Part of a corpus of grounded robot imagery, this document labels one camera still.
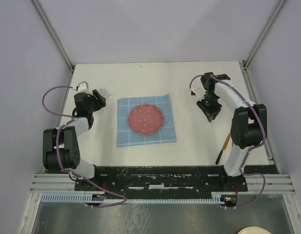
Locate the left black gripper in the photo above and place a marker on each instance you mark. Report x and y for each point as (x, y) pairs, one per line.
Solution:
(101, 102)

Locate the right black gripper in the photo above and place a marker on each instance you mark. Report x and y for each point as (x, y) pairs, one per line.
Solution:
(210, 112)

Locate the clear plastic cup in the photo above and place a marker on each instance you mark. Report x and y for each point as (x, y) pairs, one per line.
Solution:
(104, 93)

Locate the green handled gold knife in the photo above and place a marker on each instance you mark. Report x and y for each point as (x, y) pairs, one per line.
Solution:
(222, 149)

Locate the blue checked cloth placemat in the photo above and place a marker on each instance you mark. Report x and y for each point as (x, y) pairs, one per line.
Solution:
(127, 137)

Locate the pink dotted plate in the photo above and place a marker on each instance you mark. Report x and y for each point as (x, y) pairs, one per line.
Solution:
(146, 119)

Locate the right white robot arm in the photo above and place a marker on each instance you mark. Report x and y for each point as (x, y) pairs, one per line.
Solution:
(248, 129)

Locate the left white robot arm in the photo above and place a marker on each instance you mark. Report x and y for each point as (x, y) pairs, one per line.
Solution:
(60, 150)

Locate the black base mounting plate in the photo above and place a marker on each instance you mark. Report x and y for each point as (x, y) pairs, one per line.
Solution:
(180, 182)

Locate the cream plate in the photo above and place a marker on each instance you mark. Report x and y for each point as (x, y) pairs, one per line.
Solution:
(253, 230)

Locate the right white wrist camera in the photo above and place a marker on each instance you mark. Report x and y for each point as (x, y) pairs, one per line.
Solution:
(198, 93)

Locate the light blue cable duct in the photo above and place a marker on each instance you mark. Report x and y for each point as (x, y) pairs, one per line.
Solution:
(98, 198)

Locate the left aluminium frame post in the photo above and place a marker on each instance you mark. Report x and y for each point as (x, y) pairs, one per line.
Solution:
(52, 32)

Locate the aluminium frame post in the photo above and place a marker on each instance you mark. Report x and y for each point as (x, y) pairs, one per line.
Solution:
(52, 32)
(272, 18)

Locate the right aluminium frame post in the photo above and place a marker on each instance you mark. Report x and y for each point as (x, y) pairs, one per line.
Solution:
(272, 18)

